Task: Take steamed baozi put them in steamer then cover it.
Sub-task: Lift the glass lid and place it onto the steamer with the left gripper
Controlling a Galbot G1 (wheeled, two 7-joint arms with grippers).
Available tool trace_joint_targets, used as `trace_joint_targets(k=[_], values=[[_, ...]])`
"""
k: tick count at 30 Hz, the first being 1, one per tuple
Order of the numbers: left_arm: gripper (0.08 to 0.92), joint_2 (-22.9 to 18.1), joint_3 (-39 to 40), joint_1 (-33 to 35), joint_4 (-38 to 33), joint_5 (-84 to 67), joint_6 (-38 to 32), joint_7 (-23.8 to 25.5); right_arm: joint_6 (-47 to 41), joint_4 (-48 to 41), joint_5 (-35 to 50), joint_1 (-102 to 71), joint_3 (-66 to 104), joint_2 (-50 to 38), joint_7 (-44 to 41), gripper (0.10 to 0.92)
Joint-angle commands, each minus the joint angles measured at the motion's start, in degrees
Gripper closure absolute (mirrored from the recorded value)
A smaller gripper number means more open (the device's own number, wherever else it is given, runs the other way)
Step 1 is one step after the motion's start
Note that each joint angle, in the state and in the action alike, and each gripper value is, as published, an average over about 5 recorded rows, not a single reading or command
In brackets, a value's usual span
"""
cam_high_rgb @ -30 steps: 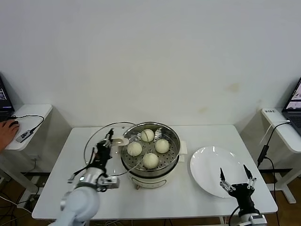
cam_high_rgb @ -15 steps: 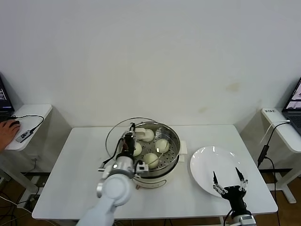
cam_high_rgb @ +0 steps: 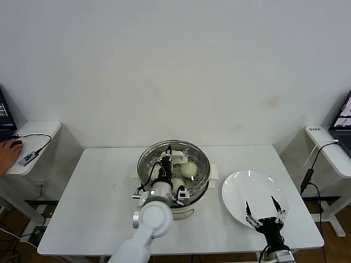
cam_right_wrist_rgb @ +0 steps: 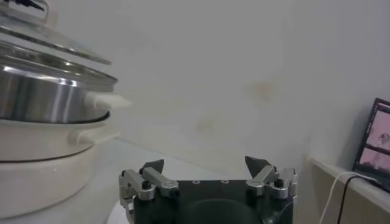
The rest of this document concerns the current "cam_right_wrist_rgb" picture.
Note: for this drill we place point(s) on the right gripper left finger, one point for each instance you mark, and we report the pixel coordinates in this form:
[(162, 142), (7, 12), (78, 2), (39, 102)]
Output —
[(158, 179)]

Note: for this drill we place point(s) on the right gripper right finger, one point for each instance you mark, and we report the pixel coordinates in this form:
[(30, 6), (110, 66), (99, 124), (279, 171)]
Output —
[(265, 178)]

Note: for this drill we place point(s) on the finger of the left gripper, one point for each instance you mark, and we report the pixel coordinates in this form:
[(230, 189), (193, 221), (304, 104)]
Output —
[(27, 3)]

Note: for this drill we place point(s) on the round glass pot lid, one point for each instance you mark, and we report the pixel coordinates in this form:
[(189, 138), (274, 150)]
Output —
[(39, 33)]

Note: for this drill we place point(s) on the perforated steel steamer basket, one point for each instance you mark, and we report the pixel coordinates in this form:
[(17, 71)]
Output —
[(39, 94)]

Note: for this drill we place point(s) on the round white plate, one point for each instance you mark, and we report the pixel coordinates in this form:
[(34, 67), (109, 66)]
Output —
[(117, 216)]

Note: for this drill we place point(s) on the grey laptop with pink screen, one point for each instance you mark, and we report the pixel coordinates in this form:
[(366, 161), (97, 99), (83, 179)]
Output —
[(376, 146)]

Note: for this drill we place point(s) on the cream electric cooking pot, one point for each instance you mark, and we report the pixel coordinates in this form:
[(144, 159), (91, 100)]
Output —
[(39, 179)]

